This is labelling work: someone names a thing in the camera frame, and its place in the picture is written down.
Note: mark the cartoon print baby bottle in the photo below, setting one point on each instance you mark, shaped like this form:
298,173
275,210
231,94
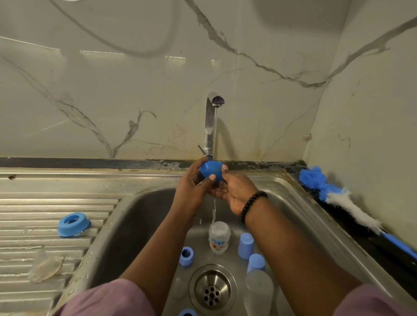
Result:
219,237

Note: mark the person's left forearm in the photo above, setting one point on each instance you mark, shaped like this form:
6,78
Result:
159,260

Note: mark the person's left hand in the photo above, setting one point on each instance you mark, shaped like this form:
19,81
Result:
189,192

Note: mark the person's right forearm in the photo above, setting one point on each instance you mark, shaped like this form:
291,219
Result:
300,267

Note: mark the stainless steel sink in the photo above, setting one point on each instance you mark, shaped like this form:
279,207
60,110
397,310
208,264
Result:
58,215

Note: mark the pink shirt sleeve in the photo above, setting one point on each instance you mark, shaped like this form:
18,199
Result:
374,301
104,299

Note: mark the blue cylindrical bottle cap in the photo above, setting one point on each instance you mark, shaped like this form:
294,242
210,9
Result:
245,246
256,262

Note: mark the clear silicone teat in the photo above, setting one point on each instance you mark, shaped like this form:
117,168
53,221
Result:
44,267

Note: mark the translucent bottle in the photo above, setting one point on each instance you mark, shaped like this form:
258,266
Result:
259,294

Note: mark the blue and white bottle brush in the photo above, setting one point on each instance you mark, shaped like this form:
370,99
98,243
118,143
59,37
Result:
311,177

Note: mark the chrome sink faucet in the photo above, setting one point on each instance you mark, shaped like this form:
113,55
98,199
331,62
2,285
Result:
209,127

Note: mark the metal sink drain strainer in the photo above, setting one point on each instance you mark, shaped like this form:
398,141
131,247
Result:
212,290

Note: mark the person's right hand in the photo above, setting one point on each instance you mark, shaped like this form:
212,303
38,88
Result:
238,189

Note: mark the dark blue dome cap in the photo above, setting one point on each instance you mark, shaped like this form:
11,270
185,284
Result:
212,169

